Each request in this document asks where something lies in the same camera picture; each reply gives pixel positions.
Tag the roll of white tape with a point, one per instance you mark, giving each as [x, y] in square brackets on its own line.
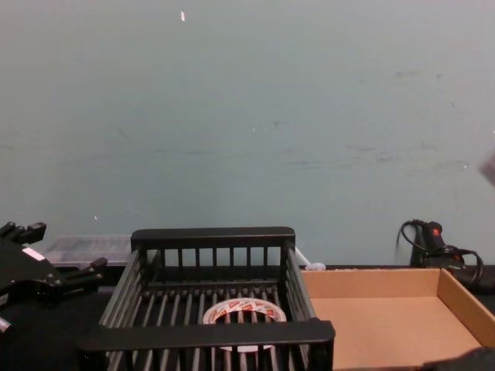
[247, 307]

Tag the clear plastic case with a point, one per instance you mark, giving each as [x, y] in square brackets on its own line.
[89, 249]

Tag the black rack with steel bars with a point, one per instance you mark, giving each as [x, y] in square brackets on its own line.
[209, 334]

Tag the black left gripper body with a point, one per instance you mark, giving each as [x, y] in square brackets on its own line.
[27, 276]

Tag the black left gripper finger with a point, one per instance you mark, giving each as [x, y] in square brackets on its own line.
[87, 274]
[34, 230]

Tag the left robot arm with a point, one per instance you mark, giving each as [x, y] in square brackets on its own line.
[4, 336]

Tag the shallow brown cardboard tray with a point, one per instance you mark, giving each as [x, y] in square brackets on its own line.
[383, 320]

